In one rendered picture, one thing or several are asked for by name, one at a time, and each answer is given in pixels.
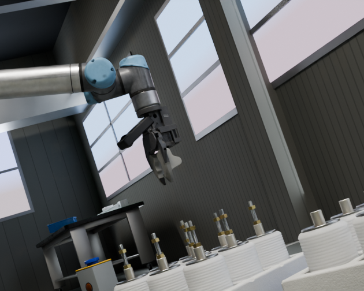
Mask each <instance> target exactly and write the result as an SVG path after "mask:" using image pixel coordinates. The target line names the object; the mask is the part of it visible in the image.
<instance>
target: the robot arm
mask: <svg viewBox="0 0 364 291"><path fill-rule="evenodd" d="M119 65H120V68H119V69H116V70H115V68H114V67H113V65H112V63H111V62H110V61H109V60H107V59H106V58H102V57H97V58H93V59H92V60H90V61H89V62H86V63H79V64H66V65H52V66H38V67H31V68H17V69H4V70H0V99H13V98H26V97H33V96H46V95H59V94H71V93H78V92H83V93H84V96H85V99H86V102H87V104H88V105H94V104H97V103H102V102H104V101H107V100H111V99H114V98H118V97H120V96H123V95H126V94H129V97H130V99H131V102H132V105H133V108H134V111H135V112H136V115H137V118H143V119H142V120H140V121H139V122H138V123H137V124H136V125H135V126H134V127H133V128H132V129H131V130H130V131H129V132H128V133H127V134H126V135H123V136H122V137H121V139H120V141H119V142H118V143H117V146H118V147H119V148H120V150H124V149H126V148H129V147H131V146H132V145H133V143H134V141H135V140H136V139H137V138H138V137H139V136H140V135H141V134H142V136H143V138H142V141H143V147H144V151H145V155H146V159H147V161H148V163H149V165H150V167H151V169H152V170H153V172H154V174H155V175H156V177H157V179H159V181H160V182H161V183H162V185H166V182H165V179H164V177H163V174H165V178H167V179H168V180H169V181H170V182H173V174H172V170H173V169H174V168H176V167H178V166H179V165H181V163H182V160H181V158H180V157H178V156H173V155H172V153H171V151H170V149H169V148H171V147H173V146H175V145H176V144H178V143H179V142H180V141H182V140H181V137H180V134H179V130H178V128H177V125H176V124H173V123H172V120H171V117H170V114H169V111H168V108H167V106H162V107H161V106H160V101H159V97H158V94H157V91H156V90H155V87H154V83H153V80H152V77H151V74H150V69H149V68H148V66H147V63H146V60H145V58H144V56H142V55H132V56H129V57H127V58H124V59H122V60H121V61H120V63H119ZM175 129H176V130H177V133H178V136H179V138H178V137H177V133H176V130H175ZM156 151H158V152H157V153H155V152H156Z"/></svg>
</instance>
